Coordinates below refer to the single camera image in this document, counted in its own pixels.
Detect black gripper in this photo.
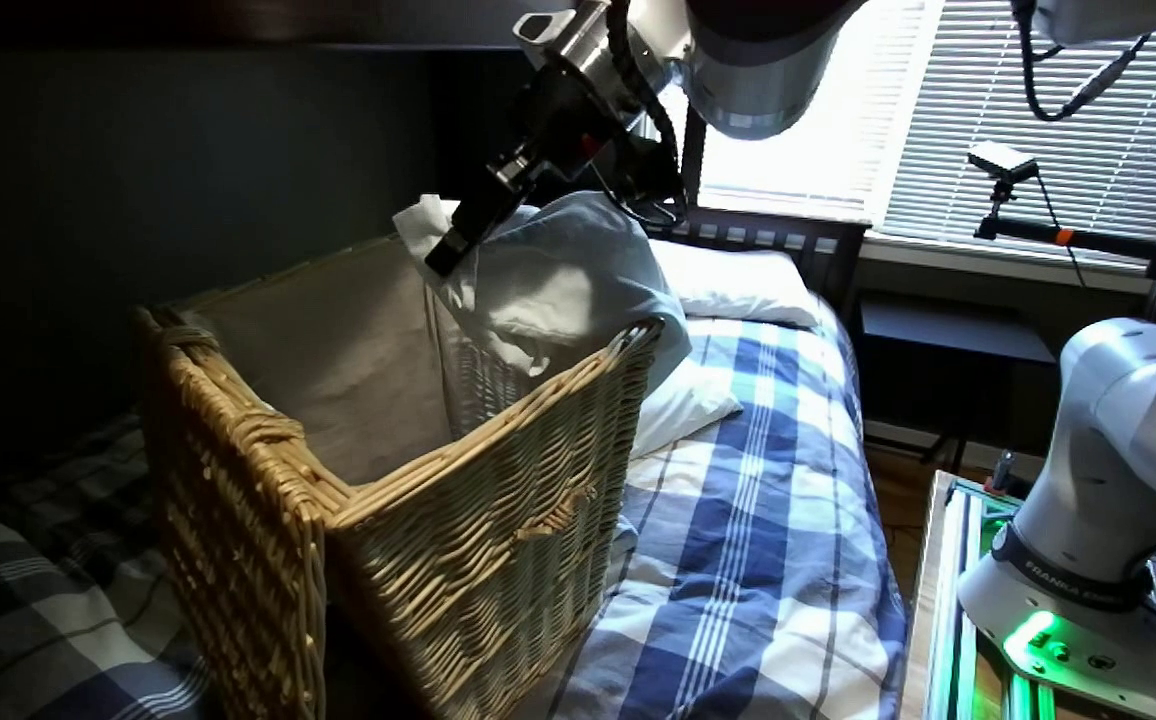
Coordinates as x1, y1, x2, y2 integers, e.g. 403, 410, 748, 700
420, 60, 686, 278

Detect white pillow case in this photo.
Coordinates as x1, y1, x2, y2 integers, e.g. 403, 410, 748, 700
391, 189, 694, 393

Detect grey basket liner cloth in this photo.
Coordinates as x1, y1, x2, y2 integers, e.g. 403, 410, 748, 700
174, 236, 475, 486

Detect woven wicker basket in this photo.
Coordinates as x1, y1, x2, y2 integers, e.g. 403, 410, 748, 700
132, 236, 666, 720

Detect dark bed headboard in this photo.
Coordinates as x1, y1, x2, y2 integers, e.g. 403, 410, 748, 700
653, 198, 870, 325

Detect blue white plaid duvet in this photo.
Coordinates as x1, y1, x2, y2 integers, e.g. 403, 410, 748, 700
0, 294, 911, 720

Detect dark bedside table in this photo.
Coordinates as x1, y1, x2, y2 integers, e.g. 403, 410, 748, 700
853, 291, 1062, 462

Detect white window blinds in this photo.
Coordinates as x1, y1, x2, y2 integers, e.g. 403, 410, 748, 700
694, 0, 1156, 274

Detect robot mounting table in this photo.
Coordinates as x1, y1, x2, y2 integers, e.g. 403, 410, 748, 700
898, 462, 1156, 720

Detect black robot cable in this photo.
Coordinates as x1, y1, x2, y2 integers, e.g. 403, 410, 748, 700
605, 0, 686, 163

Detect black camera on stand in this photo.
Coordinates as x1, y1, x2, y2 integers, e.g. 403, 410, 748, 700
963, 141, 1156, 278

